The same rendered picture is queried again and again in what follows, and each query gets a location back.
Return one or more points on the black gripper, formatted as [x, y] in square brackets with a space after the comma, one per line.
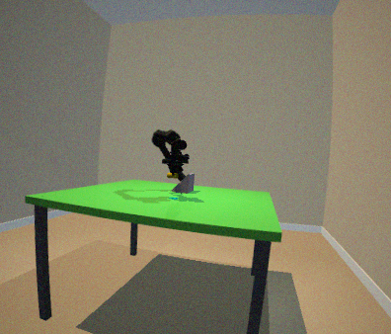
[171, 163]

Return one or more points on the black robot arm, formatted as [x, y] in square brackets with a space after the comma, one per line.
[160, 137]

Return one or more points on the yellow cylinder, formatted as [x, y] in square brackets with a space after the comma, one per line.
[169, 175]

